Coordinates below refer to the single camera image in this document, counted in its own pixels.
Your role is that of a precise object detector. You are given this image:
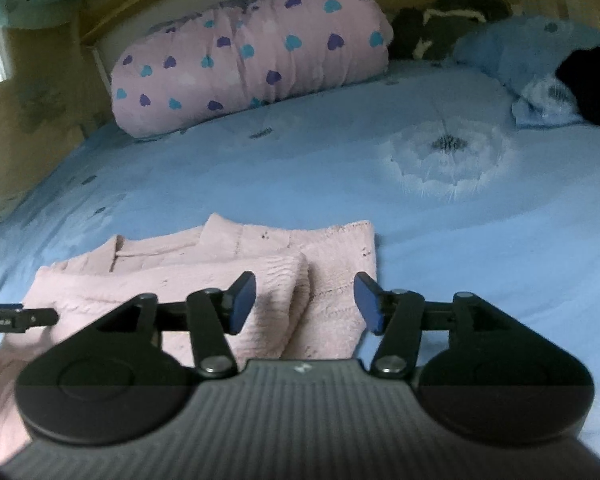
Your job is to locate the blue dandelion print bedsheet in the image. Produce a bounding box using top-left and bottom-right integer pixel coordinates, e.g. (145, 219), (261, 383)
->
(0, 57), (600, 461)

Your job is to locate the pink knitted cardigan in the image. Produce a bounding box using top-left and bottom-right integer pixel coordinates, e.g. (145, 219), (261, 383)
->
(0, 212), (379, 461)

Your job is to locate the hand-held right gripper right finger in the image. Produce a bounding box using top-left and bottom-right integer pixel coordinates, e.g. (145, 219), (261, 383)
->
(353, 271), (514, 380)

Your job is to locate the pink heart-pattern pillow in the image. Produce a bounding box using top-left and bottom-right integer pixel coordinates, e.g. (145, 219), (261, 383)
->
(111, 0), (395, 140)

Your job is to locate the black cloth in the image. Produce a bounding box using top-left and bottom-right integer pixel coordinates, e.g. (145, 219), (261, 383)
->
(555, 47), (600, 129)

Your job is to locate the blue pillow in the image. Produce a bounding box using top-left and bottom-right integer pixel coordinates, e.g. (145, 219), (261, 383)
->
(450, 15), (600, 128)

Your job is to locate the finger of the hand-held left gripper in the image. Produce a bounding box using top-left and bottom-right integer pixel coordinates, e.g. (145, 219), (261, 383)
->
(22, 308), (60, 331)

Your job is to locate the dark patterned cloth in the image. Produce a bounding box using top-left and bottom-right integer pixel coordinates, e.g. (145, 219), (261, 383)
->
(390, 0), (513, 61)

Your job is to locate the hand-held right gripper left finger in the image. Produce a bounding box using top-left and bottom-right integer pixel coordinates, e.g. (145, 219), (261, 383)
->
(95, 271), (257, 380)

